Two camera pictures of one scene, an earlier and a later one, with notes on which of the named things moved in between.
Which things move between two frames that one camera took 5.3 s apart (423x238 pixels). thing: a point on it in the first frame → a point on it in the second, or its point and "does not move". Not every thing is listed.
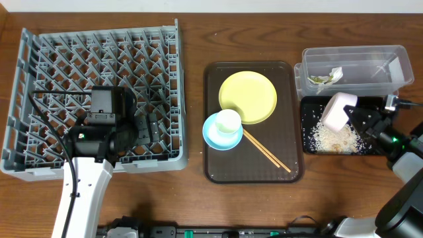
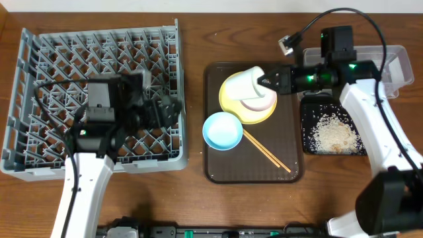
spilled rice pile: (327, 140) does not move
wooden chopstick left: (262, 150) does not move
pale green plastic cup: (228, 121) → (244, 84)
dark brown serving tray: (279, 133) does not move
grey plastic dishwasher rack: (50, 94) does not move
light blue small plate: (218, 140) does not move
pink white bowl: (334, 116) → (263, 103)
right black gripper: (375, 127) → (287, 80)
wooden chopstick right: (262, 146) does not move
